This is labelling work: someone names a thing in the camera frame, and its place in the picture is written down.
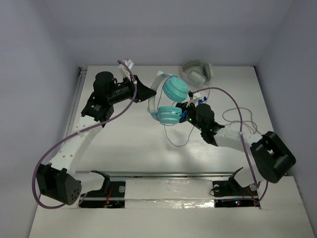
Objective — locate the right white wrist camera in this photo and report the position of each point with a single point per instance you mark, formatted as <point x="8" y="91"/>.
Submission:
<point x="195" y="97"/>

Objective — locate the teal cat-ear headphones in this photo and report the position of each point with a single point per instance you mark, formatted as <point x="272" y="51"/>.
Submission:
<point x="169" y="90"/>

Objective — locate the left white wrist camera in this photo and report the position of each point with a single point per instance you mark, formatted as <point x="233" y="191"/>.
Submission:
<point x="125" y="67"/>

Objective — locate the white foam cover panel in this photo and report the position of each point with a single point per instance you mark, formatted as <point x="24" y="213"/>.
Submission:
<point x="168" y="194"/>

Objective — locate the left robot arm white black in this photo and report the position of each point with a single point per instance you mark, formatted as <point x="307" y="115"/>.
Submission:
<point x="58" y="178"/>

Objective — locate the grey white headphones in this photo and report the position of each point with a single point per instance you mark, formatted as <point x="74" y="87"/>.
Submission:
<point x="196" y="72"/>

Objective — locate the left aluminium side rail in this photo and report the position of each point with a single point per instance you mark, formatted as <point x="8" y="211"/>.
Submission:
<point x="75" y="102"/>

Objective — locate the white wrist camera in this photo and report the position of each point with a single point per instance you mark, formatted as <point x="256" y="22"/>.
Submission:
<point x="195" y="97"/>
<point x="125" y="67"/>

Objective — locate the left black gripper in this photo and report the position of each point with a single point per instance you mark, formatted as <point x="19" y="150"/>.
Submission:
<point x="136" y="88"/>

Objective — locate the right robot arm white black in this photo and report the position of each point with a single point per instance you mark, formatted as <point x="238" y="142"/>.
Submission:
<point x="269" y="159"/>

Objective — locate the aluminium mounting rail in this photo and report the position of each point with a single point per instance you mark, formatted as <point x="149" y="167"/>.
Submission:
<point x="166" y="174"/>

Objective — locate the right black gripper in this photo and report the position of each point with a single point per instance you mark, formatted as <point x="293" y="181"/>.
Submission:
<point x="183" y="105"/>

